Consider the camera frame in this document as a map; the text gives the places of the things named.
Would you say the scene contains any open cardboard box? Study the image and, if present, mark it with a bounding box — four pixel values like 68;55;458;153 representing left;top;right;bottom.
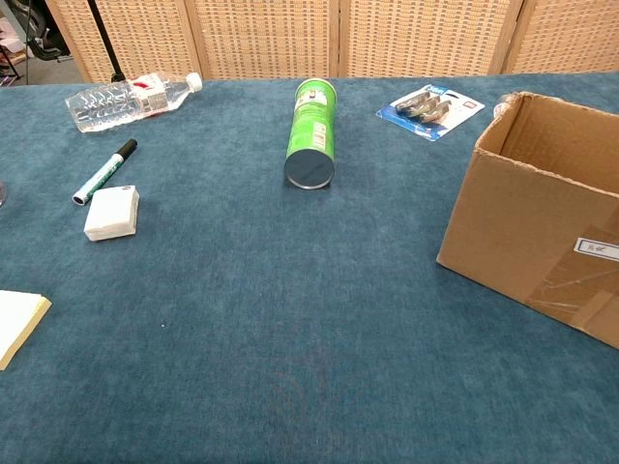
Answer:
435;91;619;350

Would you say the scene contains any green chips can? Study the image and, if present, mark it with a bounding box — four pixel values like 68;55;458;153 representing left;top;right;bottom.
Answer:
283;77;337;189

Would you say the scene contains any blue carpet table cover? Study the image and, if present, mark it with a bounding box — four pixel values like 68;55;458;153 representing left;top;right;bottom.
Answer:
0;71;619;464

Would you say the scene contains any blue clip blister pack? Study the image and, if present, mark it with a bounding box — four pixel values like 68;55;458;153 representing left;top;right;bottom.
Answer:
375;84;486;142

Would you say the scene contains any white tissue pack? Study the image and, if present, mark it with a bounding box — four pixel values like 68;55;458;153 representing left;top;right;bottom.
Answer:
83;185;141;243

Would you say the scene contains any wicker folding screen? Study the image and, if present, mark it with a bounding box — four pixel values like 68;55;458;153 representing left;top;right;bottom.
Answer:
44;0;619;83

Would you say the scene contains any white marker black cap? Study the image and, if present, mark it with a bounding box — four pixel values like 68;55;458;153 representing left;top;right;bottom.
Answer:
72;138;138;206

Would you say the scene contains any clear plastic water bottle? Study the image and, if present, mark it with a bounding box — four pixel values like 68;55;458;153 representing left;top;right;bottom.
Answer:
65;72;203;134

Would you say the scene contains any black tripod stand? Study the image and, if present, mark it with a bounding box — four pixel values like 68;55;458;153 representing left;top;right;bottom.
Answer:
86;0;128;84

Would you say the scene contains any black chair base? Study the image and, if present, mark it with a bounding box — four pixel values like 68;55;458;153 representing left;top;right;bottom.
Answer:
23;0;74;64

